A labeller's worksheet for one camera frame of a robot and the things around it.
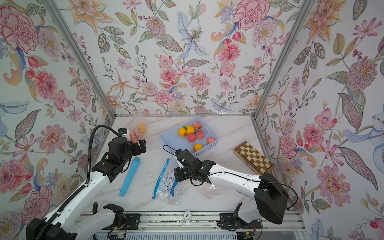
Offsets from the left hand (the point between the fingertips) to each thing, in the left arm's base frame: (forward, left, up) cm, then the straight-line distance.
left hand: (141, 140), depth 81 cm
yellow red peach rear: (+6, -31, -16) cm, 36 cm away
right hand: (-15, -18, -9) cm, 25 cm away
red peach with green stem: (+16, -33, -16) cm, 40 cm away
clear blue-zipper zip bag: (-19, -13, -14) cm, 27 cm away
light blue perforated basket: (+13, -14, -18) cm, 26 cm away
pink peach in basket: (+23, -32, -15) cm, 42 cm away
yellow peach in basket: (+18, -21, -16) cm, 32 cm away
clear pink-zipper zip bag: (+23, +8, -7) cm, 26 cm away
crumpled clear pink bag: (-21, -38, -20) cm, 48 cm away
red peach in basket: (+14, -27, -17) cm, 35 cm away
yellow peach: (+21, +6, -14) cm, 25 cm away
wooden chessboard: (-2, -65, -17) cm, 68 cm away
